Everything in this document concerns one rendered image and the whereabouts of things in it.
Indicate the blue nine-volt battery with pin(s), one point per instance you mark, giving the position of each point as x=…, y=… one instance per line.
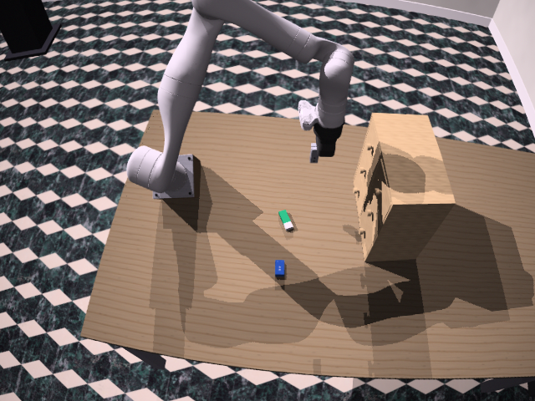
x=279, y=268

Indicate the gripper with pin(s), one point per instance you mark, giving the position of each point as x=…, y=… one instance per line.
x=327, y=129

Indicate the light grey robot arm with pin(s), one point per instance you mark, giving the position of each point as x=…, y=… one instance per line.
x=185, y=73

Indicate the green and white eraser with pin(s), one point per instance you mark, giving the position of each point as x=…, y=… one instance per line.
x=285, y=220

